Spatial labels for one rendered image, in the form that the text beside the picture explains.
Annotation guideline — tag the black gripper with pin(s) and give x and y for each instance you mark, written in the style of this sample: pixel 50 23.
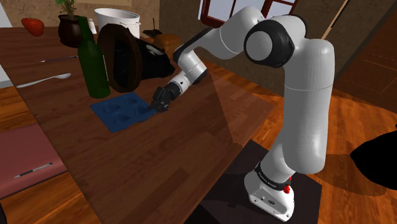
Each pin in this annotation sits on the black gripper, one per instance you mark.
pixel 167 94

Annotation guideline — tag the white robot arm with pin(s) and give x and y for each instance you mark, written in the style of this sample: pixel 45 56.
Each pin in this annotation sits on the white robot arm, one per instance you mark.
pixel 305 102

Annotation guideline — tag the black cloth bag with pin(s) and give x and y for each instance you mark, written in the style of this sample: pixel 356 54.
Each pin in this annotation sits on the black cloth bag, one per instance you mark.
pixel 155 63

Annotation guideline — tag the blue silicone mould tray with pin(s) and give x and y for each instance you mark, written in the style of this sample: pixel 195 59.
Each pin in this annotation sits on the blue silicone mould tray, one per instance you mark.
pixel 124 112

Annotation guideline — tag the dark brown wooden bowl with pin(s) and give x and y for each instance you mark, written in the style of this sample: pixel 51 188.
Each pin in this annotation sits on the dark brown wooden bowl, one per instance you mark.
pixel 119 59

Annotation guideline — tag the small black dish with stick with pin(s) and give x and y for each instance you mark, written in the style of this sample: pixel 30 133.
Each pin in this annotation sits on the small black dish with stick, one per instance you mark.
pixel 152 31

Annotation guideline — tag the green glass bottle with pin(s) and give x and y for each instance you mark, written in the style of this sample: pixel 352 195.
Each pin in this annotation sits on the green glass bottle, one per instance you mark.
pixel 92 66

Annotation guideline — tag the white bucket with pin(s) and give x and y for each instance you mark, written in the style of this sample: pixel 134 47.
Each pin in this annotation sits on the white bucket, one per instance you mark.
pixel 119 21

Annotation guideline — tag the red framed window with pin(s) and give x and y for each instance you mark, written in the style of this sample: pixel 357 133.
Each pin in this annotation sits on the red framed window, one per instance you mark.
pixel 238 9

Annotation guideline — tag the striped pencil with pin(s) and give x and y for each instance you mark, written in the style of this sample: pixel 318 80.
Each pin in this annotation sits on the striped pencil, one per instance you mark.
pixel 59 58

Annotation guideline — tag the potted plant in dark pot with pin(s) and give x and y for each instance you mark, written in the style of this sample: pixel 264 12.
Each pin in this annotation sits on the potted plant in dark pot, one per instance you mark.
pixel 69 29

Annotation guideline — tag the dark robot stand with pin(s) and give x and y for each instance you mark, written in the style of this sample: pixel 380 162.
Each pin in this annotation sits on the dark robot stand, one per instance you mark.
pixel 235 192

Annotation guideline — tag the silver spoon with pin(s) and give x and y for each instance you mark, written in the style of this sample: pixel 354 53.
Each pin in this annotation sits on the silver spoon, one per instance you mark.
pixel 43 79

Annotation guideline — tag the red tomato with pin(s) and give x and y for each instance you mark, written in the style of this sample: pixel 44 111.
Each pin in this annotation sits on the red tomato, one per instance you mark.
pixel 33 26

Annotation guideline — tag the grey pen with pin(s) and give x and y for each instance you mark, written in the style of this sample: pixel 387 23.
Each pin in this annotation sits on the grey pen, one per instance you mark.
pixel 33 170

